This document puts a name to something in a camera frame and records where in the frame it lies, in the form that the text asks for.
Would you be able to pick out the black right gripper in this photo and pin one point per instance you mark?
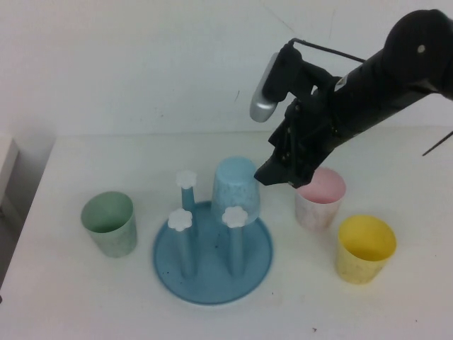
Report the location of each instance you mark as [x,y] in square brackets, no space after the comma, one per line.
[308,134]

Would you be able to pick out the blue plastic cup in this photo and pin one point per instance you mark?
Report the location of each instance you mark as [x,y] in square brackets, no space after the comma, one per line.
[233,191]

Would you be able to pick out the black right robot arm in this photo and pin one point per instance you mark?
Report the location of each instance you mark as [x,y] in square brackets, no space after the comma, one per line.
[389,71]

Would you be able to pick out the pink plastic cup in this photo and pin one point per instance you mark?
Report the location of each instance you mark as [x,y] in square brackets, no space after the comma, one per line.
[315,216]

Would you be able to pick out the yellow plastic cup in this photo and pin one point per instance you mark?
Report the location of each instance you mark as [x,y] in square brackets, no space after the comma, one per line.
[357,265]

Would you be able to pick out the blue cup stand white caps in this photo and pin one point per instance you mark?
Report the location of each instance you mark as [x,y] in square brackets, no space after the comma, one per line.
[212,283]

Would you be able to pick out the green plastic cup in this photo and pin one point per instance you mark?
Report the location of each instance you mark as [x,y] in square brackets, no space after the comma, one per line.
[109,241]

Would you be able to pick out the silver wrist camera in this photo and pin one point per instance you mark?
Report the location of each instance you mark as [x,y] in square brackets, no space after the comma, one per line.
[262,106]

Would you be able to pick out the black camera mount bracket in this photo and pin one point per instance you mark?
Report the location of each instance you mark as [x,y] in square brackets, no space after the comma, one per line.
[297,71]

